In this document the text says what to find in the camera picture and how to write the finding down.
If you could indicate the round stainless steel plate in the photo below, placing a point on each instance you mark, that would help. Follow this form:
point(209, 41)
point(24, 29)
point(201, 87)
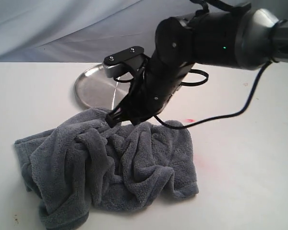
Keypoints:
point(102, 86)

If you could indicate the grey fluffy towel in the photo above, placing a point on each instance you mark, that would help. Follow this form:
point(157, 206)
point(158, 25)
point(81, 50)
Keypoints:
point(84, 163)

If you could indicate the grey backdrop cloth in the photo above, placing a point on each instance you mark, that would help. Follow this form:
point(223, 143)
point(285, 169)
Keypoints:
point(81, 30)

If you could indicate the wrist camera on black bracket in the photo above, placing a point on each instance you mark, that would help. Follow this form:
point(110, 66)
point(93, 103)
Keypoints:
point(131, 60)

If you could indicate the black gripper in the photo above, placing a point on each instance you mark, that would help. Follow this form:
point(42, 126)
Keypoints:
point(149, 96)

